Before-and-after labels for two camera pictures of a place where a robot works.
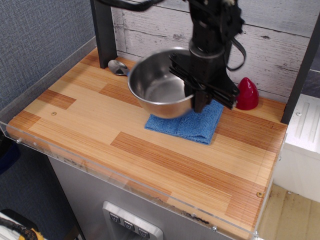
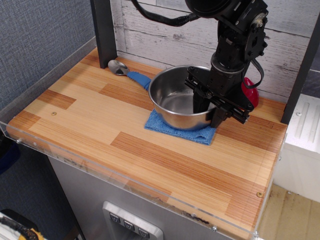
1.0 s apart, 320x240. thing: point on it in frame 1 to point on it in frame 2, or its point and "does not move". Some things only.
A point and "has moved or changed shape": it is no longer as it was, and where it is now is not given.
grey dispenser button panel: [121, 223] does not move
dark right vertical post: [298, 84] does not move
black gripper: [205, 73] to [223, 90]
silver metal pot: [161, 91] has moved or changed shape
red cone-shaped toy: [248, 95] does not move
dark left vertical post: [102, 16] does not move
